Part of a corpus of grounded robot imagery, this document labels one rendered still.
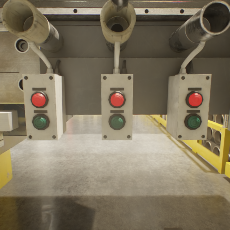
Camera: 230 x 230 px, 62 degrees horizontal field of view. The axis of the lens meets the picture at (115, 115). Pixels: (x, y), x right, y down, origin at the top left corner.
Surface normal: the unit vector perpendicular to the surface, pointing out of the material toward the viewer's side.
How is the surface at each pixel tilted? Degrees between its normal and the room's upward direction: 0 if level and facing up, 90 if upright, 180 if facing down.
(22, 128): 90
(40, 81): 90
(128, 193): 0
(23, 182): 0
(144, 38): 90
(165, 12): 90
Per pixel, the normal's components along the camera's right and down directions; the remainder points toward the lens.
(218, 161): -1.00, 0.00
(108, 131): 0.01, 0.16
